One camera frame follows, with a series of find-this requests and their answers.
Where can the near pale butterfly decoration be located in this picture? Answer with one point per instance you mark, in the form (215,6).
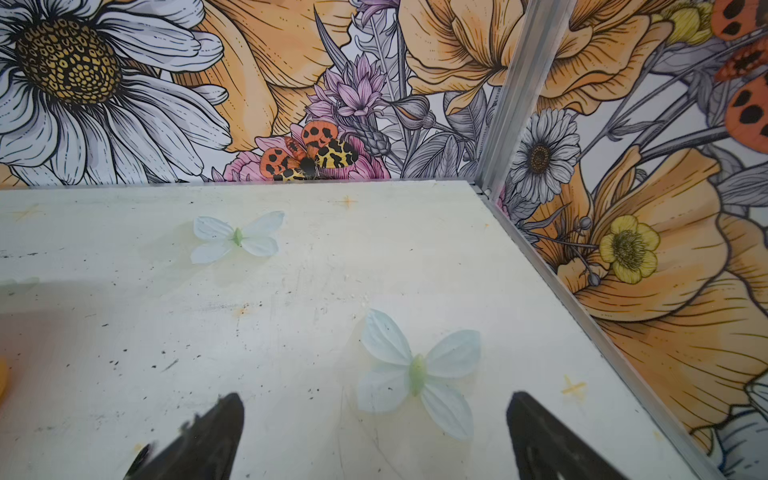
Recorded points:
(400,374)

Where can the aluminium corner post right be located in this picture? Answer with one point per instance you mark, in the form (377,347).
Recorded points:
(546,23)

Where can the far pale butterfly decoration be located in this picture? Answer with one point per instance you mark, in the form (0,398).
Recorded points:
(218,238)

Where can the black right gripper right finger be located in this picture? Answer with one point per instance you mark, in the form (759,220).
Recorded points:
(546,449)

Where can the pale butterfly decoration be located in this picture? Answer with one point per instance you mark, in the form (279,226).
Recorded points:
(218,238)
(400,374)

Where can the yellow plastic bin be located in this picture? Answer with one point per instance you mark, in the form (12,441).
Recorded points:
(4,376)

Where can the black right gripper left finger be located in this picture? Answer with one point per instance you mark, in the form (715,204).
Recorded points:
(206,447)

